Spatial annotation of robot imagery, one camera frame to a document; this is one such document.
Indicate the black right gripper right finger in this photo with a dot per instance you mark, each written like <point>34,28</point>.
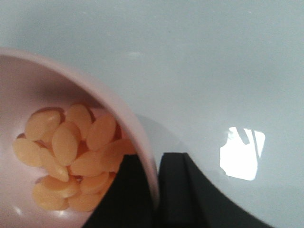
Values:
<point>189,200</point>

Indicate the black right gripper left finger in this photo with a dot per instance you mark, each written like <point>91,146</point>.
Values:
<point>128,203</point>

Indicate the orange ham slices pile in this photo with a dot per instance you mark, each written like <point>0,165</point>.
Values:
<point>82,155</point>

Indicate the pink plastic bowl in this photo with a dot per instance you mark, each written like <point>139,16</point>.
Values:
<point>29,82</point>

